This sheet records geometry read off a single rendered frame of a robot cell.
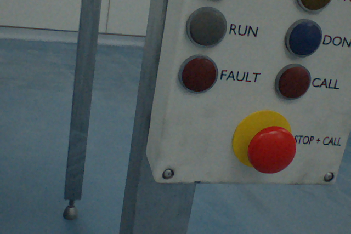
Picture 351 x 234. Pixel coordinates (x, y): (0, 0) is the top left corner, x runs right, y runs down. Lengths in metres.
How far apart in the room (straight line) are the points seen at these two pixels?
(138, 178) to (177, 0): 0.18
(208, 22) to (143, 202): 0.20
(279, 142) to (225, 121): 0.05
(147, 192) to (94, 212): 1.40
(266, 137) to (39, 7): 3.90
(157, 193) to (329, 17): 0.23
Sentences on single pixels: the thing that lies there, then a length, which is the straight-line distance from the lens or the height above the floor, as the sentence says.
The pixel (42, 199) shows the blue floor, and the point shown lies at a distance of 1.92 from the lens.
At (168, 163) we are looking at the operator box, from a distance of 0.38.
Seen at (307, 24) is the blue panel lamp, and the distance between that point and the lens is 0.37.
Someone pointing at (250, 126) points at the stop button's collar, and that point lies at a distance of 0.38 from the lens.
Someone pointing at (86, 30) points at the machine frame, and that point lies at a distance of 1.52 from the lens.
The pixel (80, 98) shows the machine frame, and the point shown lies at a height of 0.47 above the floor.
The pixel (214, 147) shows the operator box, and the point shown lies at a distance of 0.38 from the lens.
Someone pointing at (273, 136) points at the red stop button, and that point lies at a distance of 0.36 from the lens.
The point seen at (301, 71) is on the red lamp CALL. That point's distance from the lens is 0.38.
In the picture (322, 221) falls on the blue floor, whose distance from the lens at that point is 2.12.
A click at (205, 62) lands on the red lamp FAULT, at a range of 0.34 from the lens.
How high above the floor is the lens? 1.03
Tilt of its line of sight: 18 degrees down
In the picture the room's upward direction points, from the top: 10 degrees clockwise
